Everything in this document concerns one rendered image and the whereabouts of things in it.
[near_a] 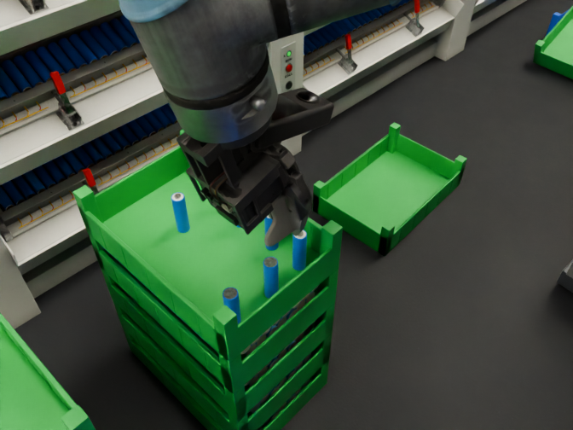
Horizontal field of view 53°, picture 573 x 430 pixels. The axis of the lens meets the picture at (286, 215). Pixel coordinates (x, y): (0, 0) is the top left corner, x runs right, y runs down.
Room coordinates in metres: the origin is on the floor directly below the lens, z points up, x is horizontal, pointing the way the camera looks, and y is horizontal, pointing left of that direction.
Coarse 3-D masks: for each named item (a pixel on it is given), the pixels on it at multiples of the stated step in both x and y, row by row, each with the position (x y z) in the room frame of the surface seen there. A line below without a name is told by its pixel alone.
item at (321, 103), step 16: (288, 96) 0.49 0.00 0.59; (304, 96) 0.49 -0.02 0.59; (320, 96) 0.51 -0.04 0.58; (288, 112) 0.46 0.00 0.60; (304, 112) 0.46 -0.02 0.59; (320, 112) 0.48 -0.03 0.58; (272, 128) 0.43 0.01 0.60; (288, 128) 0.44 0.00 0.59; (304, 128) 0.46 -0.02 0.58; (256, 144) 0.42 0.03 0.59; (272, 144) 0.43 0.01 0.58
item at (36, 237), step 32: (128, 128) 0.94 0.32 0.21; (160, 128) 0.96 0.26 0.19; (64, 160) 0.84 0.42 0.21; (96, 160) 0.86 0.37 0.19; (128, 160) 0.88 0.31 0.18; (0, 192) 0.75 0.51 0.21; (32, 192) 0.77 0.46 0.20; (64, 192) 0.78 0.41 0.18; (96, 192) 0.78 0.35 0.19; (0, 224) 0.69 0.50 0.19; (32, 224) 0.71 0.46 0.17; (64, 224) 0.73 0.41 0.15; (32, 256) 0.66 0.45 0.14
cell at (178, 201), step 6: (174, 198) 0.56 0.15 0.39; (180, 198) 0.56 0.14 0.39; (174, 204) 0.55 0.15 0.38; (180, 204) 0.55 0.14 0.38; (174, 210) 0.55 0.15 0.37; (180, 210) 0.55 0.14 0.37; (186, 210) 0.56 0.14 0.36; (180, 216) 0.55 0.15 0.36; (186, 216) 0.55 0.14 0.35; (180, 222) 0.55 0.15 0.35; (186, 222) 0.55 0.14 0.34; (180, 228) 0.55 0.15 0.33; (186, 228) 0.55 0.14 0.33
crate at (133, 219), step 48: (144, 192) 0.62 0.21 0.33; (192, 192) 0.63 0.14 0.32; (96, 240) 0.54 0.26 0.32; (144, 240) 0.54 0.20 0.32; (192, 240) 0.54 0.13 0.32; (240, 240) 0.54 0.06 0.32; (288, 240) 0.54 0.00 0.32; (336, 240) 0.48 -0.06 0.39; (192, 288) 0.45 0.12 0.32; (240, 288) 0.45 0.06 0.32; (288, 288) 0.42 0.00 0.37; (240, 336) 0.36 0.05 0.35
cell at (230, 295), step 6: (228, 288) 0.40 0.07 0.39; (234, 288) 0.40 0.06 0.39; (228, 294) 0.40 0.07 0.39; (234, 294) 0.40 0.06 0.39; (228, 300) 0.39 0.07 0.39; (234, 300) 0.39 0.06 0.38; (228, 306) 0.39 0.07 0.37; (234, 306) 0.39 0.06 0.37; (234, 312) 0.39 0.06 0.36; (240, 318) 0.40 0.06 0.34
